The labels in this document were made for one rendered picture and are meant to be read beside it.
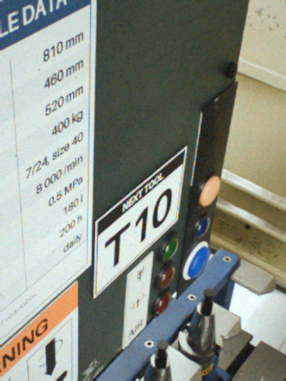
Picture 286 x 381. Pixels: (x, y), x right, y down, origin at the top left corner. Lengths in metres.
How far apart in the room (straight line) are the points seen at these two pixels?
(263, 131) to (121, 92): 1.05
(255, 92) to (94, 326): 0.95
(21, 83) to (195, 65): 0.16
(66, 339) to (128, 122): 0.15
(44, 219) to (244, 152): 1.12
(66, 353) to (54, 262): 0.10
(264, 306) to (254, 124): 0.44
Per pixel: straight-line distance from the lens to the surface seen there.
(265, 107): 1.39
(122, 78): 0.38
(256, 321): 1.61
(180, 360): 1.03
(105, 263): 0.45
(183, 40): 0.42
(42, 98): 0.32
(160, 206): 0.48
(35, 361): 0.45
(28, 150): 0.33
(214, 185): 0.54
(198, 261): 0.59
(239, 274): 1.15
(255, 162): 1.47
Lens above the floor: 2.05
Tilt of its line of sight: 41 degrees down
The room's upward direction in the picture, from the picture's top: 5 degrees clockwise
